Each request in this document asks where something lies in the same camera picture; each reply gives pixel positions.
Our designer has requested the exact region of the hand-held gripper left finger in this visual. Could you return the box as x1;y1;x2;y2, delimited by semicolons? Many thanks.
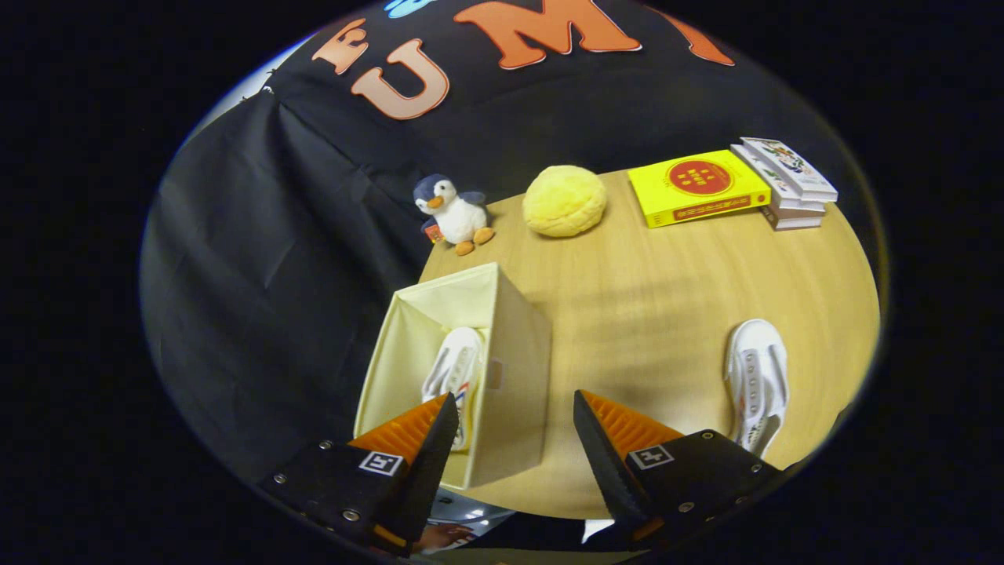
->
263;392;460;558

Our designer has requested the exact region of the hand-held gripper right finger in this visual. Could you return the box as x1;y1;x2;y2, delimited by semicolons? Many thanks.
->
573;390;785;546

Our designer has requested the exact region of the white shoe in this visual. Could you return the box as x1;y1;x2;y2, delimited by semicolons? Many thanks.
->
723;319;789;458
422;326;485;452

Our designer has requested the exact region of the cream fabric storage box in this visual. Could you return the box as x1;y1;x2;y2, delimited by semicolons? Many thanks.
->
354;263;552;491

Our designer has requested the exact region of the penguin plush toy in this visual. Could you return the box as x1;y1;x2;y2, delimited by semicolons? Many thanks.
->
413;174;496;257

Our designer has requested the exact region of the yellow round plush bun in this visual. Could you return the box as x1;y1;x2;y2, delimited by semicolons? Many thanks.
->
522;165;608;238

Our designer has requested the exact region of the yellow book with red circle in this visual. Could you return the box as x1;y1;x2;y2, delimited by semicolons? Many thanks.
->
627;149;772;229

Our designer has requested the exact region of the plain white book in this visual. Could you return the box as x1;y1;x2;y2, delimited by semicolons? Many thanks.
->
729;144;826;213

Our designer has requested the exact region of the white book with illustrated cover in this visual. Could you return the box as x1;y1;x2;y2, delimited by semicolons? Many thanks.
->
740;137;838;203

